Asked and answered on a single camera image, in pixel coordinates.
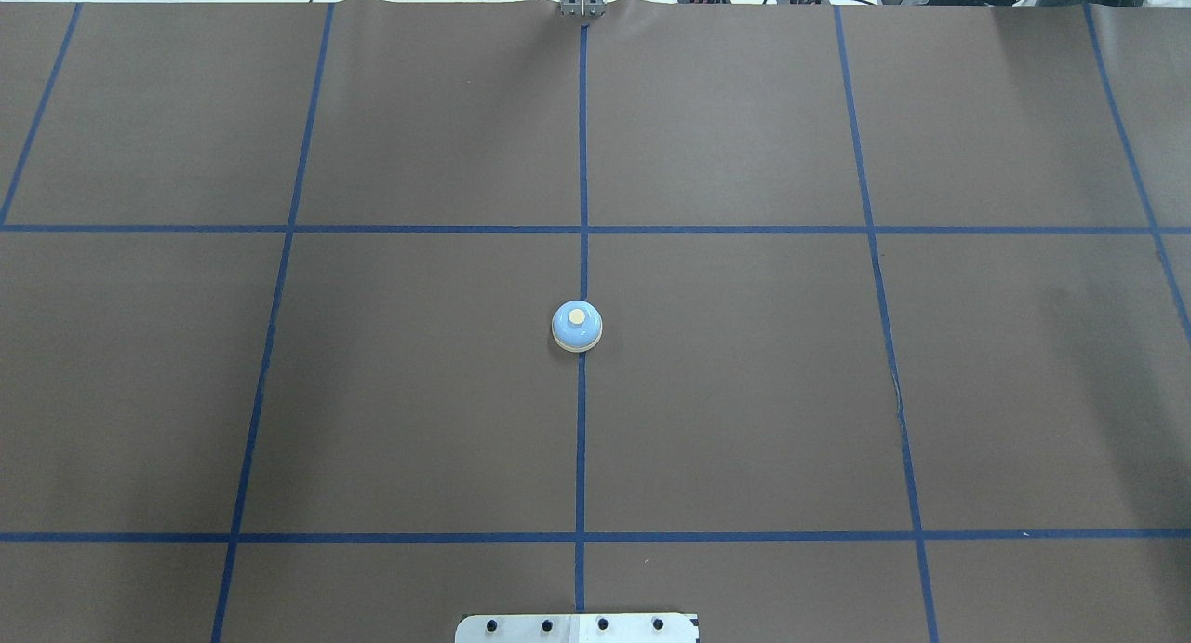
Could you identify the brown paper table mat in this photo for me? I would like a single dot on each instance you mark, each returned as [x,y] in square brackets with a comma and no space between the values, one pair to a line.
[362,321]

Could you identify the white pedestal column with base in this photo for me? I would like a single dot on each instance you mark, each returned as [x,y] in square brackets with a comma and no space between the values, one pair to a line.
[580,627]

